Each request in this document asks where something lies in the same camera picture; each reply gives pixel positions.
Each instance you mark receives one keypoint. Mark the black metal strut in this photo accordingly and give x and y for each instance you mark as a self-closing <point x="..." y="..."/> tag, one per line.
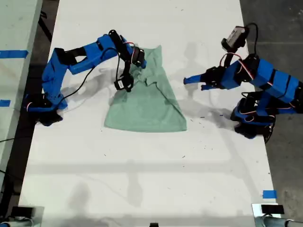
<point x="46" y="28"/>

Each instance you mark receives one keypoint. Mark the white side table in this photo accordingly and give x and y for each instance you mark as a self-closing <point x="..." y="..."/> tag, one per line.
<point x="14" y="28"/>

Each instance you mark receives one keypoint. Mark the small black clip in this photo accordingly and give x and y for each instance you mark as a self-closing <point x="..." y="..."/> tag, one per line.
<point x="154" y="224"/>

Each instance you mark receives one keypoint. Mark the short blue tape strip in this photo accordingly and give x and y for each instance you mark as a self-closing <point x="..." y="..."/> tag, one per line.
<point x="4" y="103"/>

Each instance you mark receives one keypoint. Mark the black camera box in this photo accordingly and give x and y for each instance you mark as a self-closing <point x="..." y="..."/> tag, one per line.
<point x="235" y="37"/>
<point x="122" y="84"/>

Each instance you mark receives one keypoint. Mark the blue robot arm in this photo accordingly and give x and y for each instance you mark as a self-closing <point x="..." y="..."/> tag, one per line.
<point x="52" y="75"/>
<point x="274" y="80"/>

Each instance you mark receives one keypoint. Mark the long blue tape strip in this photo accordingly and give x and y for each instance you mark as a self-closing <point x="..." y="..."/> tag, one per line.
<point x="14" y="54"/>

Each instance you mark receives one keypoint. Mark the pale grey padded tube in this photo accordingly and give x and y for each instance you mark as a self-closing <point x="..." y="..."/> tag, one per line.
<point x="274" y="222"/>
<point x="16" y="223"/>

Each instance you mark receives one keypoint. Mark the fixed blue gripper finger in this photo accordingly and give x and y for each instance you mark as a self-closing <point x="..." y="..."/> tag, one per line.
<point x="195" y="79"/>
<point x="143" y="65"/>

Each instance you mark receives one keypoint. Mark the small black box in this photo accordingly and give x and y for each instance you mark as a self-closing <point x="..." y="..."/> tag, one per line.
<point x="272" y="209"/>
<point x="21" y="211"/>

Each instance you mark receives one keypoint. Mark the blue tape patch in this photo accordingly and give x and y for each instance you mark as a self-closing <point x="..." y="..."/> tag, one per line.
<point x="270" y="194"/>

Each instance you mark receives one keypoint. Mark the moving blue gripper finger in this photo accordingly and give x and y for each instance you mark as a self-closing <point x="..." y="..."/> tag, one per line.
<point x="207" y="87"/>

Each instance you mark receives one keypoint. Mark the pale green T-shirt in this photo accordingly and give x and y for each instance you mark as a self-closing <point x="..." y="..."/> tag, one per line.
<point x="146" y="111"/>

